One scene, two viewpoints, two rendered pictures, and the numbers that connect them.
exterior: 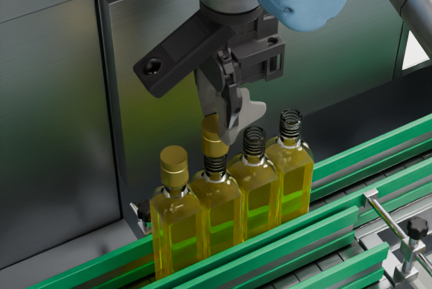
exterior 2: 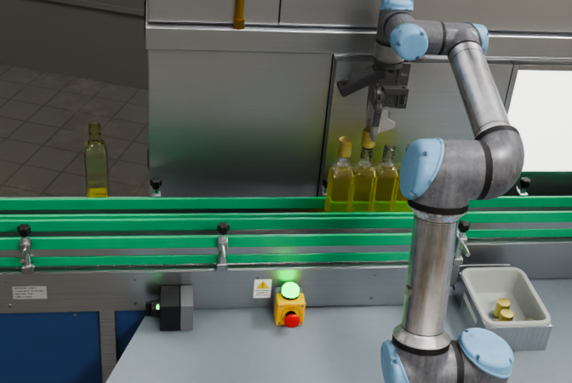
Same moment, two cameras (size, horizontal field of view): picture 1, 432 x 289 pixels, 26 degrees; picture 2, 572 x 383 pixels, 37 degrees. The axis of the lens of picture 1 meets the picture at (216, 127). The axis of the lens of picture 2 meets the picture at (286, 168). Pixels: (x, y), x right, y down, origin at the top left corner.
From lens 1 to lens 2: 1.13 m
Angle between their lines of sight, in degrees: 22
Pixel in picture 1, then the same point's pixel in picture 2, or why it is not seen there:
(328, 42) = (449, 131)
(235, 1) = (386, 55)
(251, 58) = (390, 90)
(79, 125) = (308, 128)
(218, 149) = (368, 143)
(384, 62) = not seen: hidden behind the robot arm
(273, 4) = (393, 42)
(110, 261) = (301, 201)
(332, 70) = not seen: hidden behind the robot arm
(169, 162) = (342, 140)
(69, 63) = (311, 89)
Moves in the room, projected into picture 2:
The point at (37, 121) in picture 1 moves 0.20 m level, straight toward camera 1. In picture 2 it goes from (288, 117) to (280, 153)
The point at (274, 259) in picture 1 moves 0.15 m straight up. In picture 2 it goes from (386, 226) to (394, 177)
